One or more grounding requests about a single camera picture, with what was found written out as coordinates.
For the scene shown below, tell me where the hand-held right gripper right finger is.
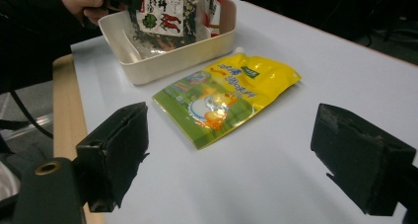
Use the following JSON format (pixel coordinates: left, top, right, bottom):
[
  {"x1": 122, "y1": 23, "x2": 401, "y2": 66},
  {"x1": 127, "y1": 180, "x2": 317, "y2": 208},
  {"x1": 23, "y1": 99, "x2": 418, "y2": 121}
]
[{"x1": 310, "y1": 102, "x2": 418, "y2": 217}]

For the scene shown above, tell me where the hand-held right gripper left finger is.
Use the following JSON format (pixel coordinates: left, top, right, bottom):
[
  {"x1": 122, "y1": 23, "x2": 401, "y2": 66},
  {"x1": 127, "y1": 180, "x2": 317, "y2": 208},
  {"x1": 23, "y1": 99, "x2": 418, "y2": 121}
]
[{"x1": 75, "y1": 101, "x2": 151, "y2": 214}]

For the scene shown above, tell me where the clear dried seaweed packet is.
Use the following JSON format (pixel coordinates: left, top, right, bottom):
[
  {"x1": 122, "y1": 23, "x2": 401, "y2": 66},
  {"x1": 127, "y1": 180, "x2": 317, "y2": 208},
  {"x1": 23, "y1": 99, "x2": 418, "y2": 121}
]
[{"x1": 125, "y1": 0, "x2": 212, "y2": 59}]

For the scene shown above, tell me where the white plastic container box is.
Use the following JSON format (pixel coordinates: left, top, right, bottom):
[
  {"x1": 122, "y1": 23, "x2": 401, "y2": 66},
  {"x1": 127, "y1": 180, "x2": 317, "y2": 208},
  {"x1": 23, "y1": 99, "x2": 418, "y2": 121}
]
[{"x1": 98, "y1": 0, "x2": 238, "y2": 87}]

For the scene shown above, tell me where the red sauce packet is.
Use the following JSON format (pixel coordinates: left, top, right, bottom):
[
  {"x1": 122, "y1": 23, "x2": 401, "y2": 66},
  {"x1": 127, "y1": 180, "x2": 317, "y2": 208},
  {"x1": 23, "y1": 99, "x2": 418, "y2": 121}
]
[{"x1": 202, "y1": 0, "x2": 224, "y2": 38}]

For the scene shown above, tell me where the yellow green spout pouch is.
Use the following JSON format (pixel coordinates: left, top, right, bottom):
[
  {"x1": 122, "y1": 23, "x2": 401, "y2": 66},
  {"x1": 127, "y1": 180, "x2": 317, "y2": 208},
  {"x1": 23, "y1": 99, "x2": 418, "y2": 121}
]
[{"x1": 151, "y1": 46, "x2": 303, "y2": 151}]

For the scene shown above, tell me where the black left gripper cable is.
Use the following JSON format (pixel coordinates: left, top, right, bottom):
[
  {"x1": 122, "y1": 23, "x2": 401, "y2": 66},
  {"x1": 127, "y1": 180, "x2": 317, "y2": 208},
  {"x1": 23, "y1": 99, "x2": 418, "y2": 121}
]
[{"x1": 8, "y1": 89, "x2": 54, "y2": 140}]

